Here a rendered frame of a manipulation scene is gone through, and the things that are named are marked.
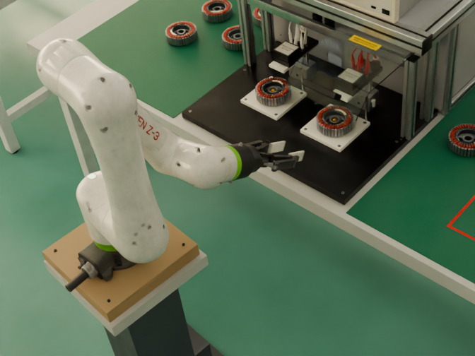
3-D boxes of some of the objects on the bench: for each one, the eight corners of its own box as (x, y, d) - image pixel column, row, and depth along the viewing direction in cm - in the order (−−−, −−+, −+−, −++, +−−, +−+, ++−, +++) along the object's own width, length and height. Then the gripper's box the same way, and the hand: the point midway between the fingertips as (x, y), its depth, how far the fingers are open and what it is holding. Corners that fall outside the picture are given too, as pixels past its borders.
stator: (278, 111, 247) (278, 102, 245) (249, 100, 252) (248, 91, 250) (297, 91, 253) (297, 82, 251) (268, 81, 259) (267, 72, 256)
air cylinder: (368, 112, 245) (369, 98, 241) (348, 103, 249) (348, 89, 245) (378, 104, 247) (379, 90, 243) (358, 95, 251) (358, 80, 247)
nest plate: (276, 121, 246) (276, 117, 245) (240, 102, 254) (239, 99, 253) (307, 95, 253) (307, 92, 253) (271, 78, 261) (271, 75, 260)
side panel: (445, 116, 243) (454, 27, 221) (437, 111, 245) (445, 23, 222) (493, 69, 257) (506, -19, 234) (484, 66, 258) (497, -22, 236)
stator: (338, 143, 234) (338, 133, 232) (308, 128, 240) (307, 119, 238) (361, 123, 240) (361, 113, 237) (331, 109, 246) (331, 99, 243)
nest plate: (340, 152, 233) (340, 149, 233) (300, 132, 241) (300, 129, 240) (370, 125, 241) (370, 121, 240) (330, 106, 249) (330, 103, 248)
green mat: (173, 118, 255) (173, 118, 255) (55, 54, 288) (55, 53, 288) (350, -16, 300) (350, -16, 300) (231, -59, 333) (231, -59, 333)
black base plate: (344, 205, 221) (344, 200, 220) (182, 117, 255) (181, 111, 254) (437, 115, 244) (438, 109, 242) (277, 45, 278) (276, 39, 276)
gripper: (212, 158, 216) (264, 148, 234) (266, 188, 206) (316, 176, 224) (218, 133, 213) (271, 125, 231) (273, 162, 203) (323, 152, 221)
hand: (286, 151), depth 225 cm, fingers open, 6 cm apart
